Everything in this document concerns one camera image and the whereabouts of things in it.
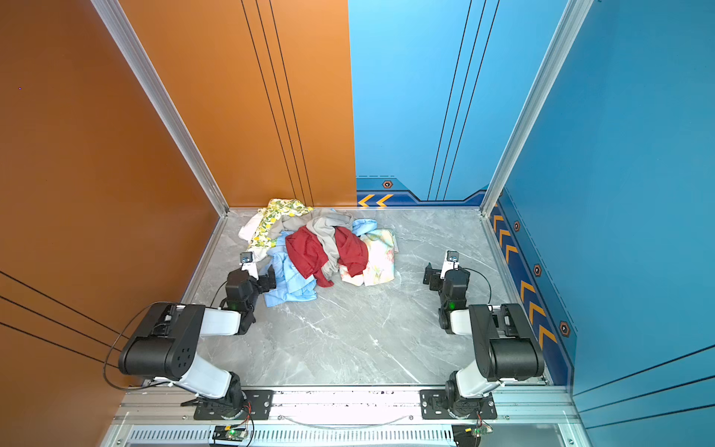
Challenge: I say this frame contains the green circuit board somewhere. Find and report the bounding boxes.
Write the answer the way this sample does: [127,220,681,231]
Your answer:
[465,424,493,439]
[210,425,250,446]

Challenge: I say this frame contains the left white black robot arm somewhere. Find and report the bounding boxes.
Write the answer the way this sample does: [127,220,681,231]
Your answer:
[117,267,277,422]

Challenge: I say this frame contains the light blue shirt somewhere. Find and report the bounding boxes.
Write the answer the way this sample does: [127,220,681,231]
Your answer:
[263,218,379,308]

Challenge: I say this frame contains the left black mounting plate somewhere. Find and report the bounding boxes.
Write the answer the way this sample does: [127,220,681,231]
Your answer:
[193,389,275,422]

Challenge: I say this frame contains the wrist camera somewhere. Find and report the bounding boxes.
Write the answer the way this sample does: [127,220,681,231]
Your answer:
[441,250,459,279]
[240,251,259,279]

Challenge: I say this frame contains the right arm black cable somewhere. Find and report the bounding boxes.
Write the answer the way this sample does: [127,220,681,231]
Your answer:
[463,266,493,305]

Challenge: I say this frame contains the grey beige cloth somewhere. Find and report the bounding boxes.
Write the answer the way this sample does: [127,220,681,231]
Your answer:
[269,209,354,279]

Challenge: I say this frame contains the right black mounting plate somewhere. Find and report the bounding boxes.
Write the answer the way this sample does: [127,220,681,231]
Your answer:
[419,389,498,420]

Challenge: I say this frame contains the black mounting plate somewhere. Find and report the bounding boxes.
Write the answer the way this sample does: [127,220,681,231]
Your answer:
[419,389,498,420]
[193,389,275,422]

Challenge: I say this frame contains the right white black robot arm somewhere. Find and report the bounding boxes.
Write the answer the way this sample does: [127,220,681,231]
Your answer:
[420,263,546,420]

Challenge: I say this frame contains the right green circuit board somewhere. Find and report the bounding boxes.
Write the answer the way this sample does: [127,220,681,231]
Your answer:
[465,424,493,439]

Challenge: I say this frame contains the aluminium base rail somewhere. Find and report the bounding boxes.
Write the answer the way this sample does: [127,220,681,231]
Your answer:
[102,386,590,446]

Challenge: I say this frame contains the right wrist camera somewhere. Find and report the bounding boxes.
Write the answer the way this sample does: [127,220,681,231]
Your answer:
[441,250,459,279]

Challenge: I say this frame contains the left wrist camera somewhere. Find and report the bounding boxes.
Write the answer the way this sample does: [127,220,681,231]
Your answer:
[240,251,259,279]

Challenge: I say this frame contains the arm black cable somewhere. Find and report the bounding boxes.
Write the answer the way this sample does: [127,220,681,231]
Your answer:
[463,266,493,305]
[102,278,230,392]

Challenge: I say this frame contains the yellow lemon print cloth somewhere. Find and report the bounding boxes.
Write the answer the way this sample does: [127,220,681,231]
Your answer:
[238,199,314,263]

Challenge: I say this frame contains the pastel floral cloth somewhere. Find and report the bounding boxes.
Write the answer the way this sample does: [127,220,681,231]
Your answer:
[339,229,398,286]

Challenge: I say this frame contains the dark red cloth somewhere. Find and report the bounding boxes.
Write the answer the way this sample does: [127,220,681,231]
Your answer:
[285,226,369,288]

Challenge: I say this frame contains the left green circuit board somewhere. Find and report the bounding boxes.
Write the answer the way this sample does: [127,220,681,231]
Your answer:
[210,425,250,446]

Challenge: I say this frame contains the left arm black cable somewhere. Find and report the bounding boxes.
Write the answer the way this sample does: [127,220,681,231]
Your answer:
[102,278,230,392]

